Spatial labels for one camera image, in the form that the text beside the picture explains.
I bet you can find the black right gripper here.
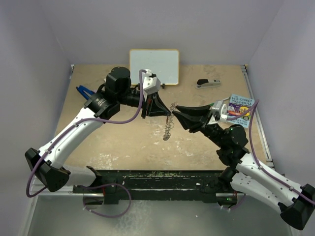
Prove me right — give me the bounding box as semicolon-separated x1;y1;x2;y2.
172;104;226;148

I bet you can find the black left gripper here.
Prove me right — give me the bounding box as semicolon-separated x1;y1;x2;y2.
118;89;171;119

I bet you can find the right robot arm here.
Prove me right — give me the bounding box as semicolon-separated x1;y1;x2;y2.
173;105;315;231

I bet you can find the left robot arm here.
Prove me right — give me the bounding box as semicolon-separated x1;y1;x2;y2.
25;67;170;193

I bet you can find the green whiteboard marker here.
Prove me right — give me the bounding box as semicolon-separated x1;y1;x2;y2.
209;97;230;106

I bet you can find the black and grey stapler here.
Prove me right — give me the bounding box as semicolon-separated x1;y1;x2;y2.
195;79;221;89

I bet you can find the blue treehouse book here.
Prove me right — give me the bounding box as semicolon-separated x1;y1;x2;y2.
227;94;255;128

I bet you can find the small whiteboard on stand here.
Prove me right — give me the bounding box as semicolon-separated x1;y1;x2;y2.
129;49;180;86

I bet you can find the blue stapler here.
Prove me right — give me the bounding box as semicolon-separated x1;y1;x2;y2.
76;85;95;100

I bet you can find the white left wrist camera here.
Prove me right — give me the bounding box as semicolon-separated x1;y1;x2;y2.
143;69;161;95

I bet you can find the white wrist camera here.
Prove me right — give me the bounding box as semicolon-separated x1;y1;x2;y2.
143;69;161;95
211;98;229;121

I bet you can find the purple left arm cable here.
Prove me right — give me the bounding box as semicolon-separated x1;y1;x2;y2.
26;69;146;198

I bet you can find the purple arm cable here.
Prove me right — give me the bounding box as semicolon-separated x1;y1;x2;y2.
226;99;315;205
26;69;146;198

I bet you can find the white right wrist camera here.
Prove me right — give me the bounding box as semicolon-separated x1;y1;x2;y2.
211;98;229;121

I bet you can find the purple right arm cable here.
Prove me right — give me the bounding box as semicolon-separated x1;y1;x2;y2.
226;99;315;205

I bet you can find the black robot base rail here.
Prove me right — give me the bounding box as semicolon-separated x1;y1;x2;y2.
72;169;248;205

